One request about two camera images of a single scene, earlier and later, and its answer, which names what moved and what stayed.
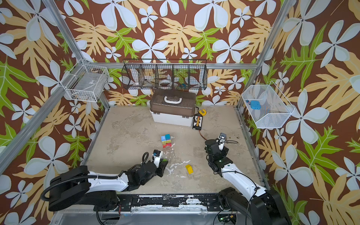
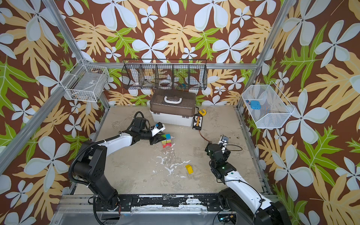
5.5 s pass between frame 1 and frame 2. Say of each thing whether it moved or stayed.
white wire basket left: stayed
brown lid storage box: stayed
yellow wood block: stayed
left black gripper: moved
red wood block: stayed
